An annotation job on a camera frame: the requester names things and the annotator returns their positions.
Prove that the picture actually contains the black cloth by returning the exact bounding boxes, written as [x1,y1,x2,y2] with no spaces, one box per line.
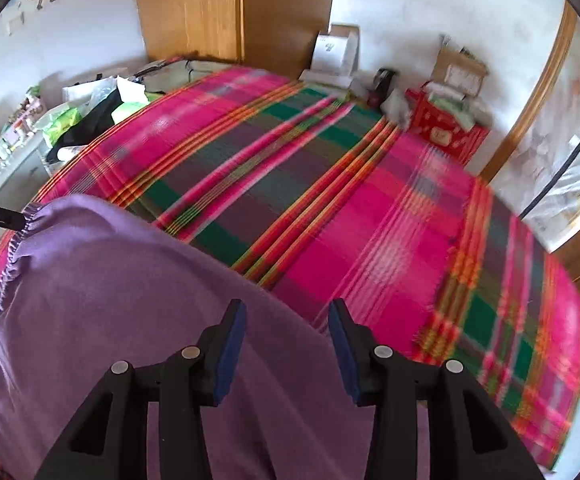
[45,87,123,161]

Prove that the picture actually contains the clutter of small bottles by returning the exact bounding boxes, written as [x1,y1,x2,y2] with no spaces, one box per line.
[0,85,48,171]

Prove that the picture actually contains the black curtain strip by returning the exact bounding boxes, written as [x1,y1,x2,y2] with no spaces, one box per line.
[520,95,580,218]

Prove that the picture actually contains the purple fleece pants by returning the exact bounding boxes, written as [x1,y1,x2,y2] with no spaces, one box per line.
[0,195,431,480]

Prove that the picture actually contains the pink plaid bed sheet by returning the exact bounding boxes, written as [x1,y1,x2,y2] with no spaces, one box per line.
[0,67,580,471]

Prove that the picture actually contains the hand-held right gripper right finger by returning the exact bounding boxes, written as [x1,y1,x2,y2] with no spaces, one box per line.
[329,298,543,480]

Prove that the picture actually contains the green tissue pack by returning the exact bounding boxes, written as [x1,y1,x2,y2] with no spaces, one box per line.
[111,82,150,123]
[42,105,83,143]

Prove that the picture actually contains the small black object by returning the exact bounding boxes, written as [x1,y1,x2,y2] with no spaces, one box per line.
[367,66,396,108]

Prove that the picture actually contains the clear printed door curtain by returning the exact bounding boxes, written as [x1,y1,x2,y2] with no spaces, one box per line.
[492,35,580,256]

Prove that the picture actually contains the brown cardboard box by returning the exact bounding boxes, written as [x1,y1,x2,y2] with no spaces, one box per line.
[430,35,488,98]

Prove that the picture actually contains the white cardboard box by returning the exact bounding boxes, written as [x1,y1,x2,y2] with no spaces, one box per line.
[311,25,361,76]

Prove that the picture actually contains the grey drawer cabinet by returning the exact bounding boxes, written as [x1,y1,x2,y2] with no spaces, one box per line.
[0,130,53,211]

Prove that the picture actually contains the wooden wardrobe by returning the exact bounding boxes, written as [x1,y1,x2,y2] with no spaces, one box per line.
[134,0,338,81]

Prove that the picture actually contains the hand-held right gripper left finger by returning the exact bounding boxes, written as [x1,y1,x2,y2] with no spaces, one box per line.
[35,298,247,480]

